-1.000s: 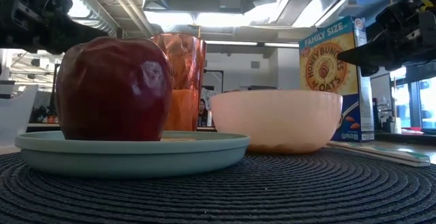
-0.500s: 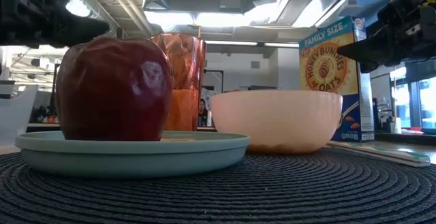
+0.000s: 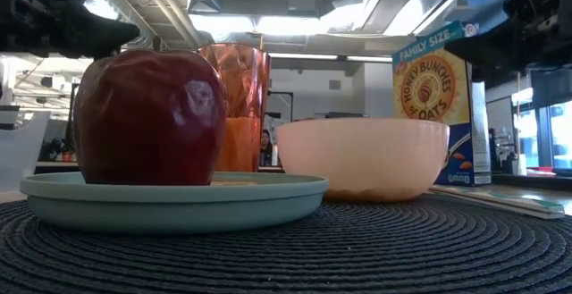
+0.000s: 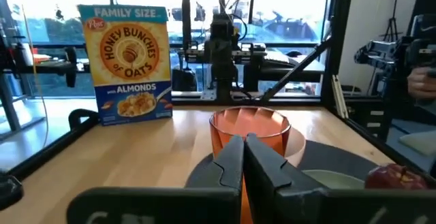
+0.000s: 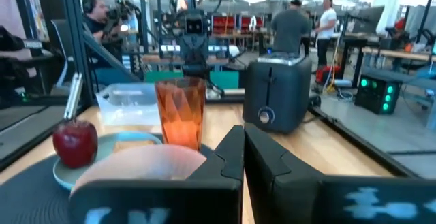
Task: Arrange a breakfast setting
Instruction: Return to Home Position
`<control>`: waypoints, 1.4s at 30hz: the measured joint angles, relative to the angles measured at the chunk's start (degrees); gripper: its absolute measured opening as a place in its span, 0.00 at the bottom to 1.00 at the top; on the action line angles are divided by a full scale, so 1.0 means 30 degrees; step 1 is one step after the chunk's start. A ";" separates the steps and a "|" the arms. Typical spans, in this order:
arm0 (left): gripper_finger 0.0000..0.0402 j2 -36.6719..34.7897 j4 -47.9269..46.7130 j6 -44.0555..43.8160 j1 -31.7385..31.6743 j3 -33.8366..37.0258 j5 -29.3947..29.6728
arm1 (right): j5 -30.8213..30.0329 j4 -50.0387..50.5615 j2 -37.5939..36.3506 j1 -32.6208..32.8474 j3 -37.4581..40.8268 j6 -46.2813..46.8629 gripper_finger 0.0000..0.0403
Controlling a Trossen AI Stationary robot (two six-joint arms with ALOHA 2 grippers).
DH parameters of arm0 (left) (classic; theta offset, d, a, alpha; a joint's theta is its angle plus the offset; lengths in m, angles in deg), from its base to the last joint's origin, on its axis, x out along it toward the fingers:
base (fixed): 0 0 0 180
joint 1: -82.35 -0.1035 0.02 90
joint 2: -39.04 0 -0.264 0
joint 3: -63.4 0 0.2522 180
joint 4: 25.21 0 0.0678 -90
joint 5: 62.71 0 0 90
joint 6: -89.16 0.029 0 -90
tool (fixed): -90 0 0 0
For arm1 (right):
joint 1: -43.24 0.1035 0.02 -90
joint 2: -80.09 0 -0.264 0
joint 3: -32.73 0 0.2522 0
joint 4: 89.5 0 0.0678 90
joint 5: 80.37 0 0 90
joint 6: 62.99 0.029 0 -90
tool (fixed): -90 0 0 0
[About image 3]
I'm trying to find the Honey Bunches cereal box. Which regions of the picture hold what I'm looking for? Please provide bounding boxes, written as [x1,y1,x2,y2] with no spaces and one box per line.
[391,20,492,187]

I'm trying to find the person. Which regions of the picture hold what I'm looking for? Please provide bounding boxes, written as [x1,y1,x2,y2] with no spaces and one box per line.
[258,128,275,168]

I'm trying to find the flat white teal board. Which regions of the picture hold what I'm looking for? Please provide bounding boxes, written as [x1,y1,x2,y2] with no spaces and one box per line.
[428,184,567,220]

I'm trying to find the long ceiling light bar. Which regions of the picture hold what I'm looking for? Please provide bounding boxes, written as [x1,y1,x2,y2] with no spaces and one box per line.
[267,52,394,63]

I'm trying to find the dark round woven placemat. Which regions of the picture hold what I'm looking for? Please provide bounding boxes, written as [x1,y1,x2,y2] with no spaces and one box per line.
[0,193,572,294]

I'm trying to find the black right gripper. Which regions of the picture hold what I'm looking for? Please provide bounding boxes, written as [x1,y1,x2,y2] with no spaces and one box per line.
[444,0,572,72]

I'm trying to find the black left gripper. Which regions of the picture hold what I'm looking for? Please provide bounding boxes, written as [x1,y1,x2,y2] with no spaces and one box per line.
[0,0,142,61]

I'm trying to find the dark flat background box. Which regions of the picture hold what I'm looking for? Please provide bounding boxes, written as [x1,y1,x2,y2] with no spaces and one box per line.
[324,112,370,120]

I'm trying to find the black background frame stand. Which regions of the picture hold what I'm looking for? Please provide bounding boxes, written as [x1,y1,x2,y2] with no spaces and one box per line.
[267,90,295,123]

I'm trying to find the pale pink bowl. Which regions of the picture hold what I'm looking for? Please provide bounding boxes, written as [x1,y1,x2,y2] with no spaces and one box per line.
[275,117,451,204]

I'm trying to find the translucent plastic container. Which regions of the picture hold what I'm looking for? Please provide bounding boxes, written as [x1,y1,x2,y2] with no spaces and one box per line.
[0,110,52,192]

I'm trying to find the teal plate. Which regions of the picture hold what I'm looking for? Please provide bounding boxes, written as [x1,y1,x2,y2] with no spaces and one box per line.
[20,171,330,235]

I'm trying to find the red apple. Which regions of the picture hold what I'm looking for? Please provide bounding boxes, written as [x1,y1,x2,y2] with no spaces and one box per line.
[73,36,228,187]

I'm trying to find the orange faceted tumbler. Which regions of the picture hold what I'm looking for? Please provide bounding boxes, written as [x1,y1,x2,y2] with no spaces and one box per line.
[198,42,273,173]

